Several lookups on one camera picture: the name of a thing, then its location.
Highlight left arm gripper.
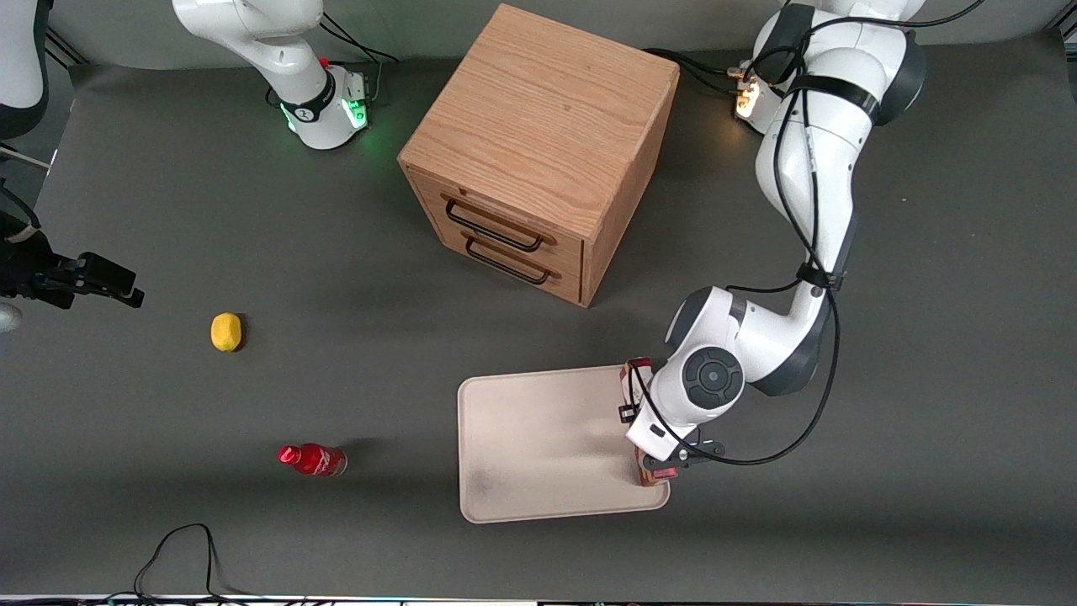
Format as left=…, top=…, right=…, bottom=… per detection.
left=618, top=403, right=701, bottom=474

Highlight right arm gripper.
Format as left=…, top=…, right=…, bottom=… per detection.
left=0, top=213, right=146, bottom=309

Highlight red cookie box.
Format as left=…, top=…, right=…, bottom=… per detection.
left=620, top=357, right=680, bottom=490

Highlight beige plastic tray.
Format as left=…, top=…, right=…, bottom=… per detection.
left=457, top=364, right=671, bottom=524

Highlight yellow lemon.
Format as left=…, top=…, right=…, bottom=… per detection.
left=210, top=312, right=243, bottom=353

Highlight wooden drawer front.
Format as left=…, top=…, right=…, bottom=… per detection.
left=402, top=164, right=588, bottom=274
left=412, top=200, right=586, bottom=307

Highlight red soda bottle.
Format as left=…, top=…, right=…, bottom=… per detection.
left=278, top=443, right=348, bottom=478

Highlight dark grey table mat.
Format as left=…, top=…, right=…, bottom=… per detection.
left=0, top=35, right=1077, bottom=600

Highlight wooden drawer cabinet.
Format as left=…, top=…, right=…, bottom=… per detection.
left=397, top=3, right=681, bottom=309

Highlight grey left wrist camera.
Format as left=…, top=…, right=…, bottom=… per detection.
left=677, top=437, right=727, bottom=466

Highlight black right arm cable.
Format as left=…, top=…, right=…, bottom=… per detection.
left=0, top=181, right=43, bottom=245

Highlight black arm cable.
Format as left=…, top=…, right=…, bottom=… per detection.
left=0, top=181, right=43, bottom=245
left=627, top=0, right=987, bottom=467

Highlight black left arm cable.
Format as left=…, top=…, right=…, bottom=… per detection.
left=627, top=0, right=987, bottom=467

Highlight black wire drawer handle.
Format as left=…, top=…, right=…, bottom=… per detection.
left=463, top=229, right=563, bottom=286
left=443, top=192, right=559, bottom=253

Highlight thin black loose cable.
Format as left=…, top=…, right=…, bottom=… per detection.
left=133, top=524, right=253, bottom=600

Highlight black right base cables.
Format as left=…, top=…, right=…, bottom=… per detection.
left=318, top=12, right=401, bottom=107

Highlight black base cables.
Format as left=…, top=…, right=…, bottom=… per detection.
left=318, top=12, right=401, bottom=107
left=643, top=46, right=754, bottom=98

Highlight black left base cables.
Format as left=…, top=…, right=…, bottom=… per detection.
left=643, top=46, right=754, bottom=98

